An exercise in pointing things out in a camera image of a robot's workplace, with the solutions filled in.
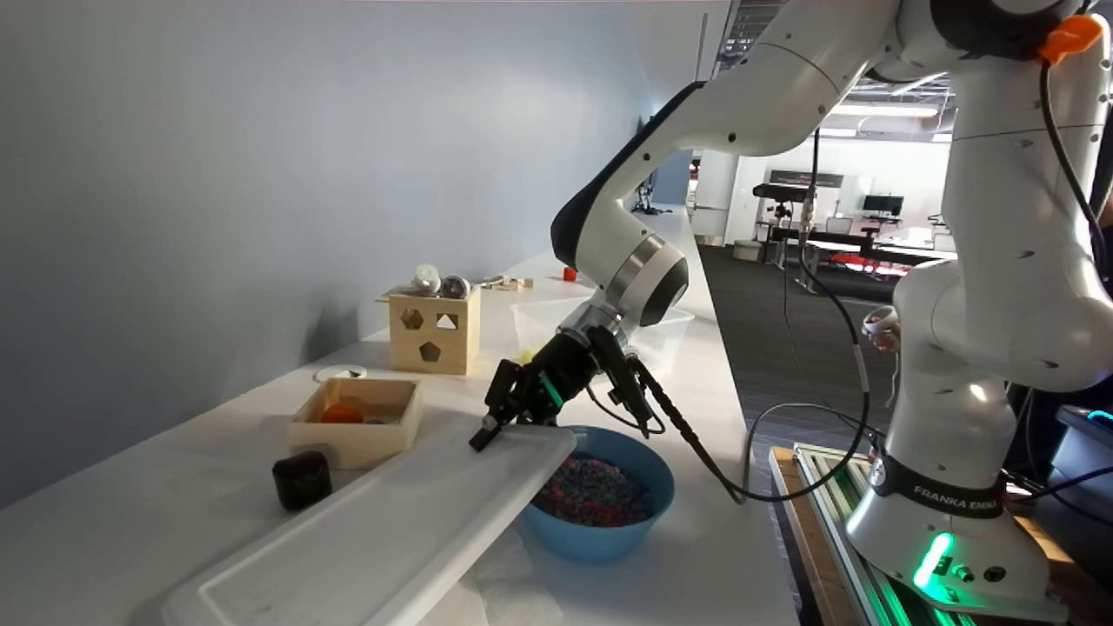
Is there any background lab desk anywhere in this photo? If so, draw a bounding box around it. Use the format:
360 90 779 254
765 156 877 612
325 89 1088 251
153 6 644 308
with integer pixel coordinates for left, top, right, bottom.
747 163 956 279

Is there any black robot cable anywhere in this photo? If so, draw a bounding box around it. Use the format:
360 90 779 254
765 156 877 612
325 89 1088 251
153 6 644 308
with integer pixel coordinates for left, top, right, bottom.
585 259 896 507

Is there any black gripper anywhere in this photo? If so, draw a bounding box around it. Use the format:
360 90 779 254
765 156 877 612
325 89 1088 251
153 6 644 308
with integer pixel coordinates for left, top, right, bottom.
467 324 633 457

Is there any wooden shape sorter cube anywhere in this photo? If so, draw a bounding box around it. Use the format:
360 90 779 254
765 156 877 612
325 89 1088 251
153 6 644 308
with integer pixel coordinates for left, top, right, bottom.
382 287 486 378

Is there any black round object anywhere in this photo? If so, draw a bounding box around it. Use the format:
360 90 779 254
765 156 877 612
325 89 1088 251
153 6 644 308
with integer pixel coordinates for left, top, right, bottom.
268 448 338 515

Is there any blue bowl with beads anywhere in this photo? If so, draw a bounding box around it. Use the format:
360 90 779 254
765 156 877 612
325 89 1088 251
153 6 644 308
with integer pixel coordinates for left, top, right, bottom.
522 421 680 571

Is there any white rectangular plastic lid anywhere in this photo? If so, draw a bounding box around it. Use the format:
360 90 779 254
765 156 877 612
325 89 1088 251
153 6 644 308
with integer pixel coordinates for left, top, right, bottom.
156 421 585 626

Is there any blue panel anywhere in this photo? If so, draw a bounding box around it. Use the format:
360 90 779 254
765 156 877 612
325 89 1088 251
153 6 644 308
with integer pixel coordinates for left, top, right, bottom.
644 150 700 221

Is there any small open wooden box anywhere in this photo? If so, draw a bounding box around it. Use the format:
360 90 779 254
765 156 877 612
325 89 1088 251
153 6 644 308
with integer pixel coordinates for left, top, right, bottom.
284 371 424 473

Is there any robot base platform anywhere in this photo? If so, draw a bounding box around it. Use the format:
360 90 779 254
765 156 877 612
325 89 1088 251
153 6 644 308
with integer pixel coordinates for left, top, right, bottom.
767 443 1113 626

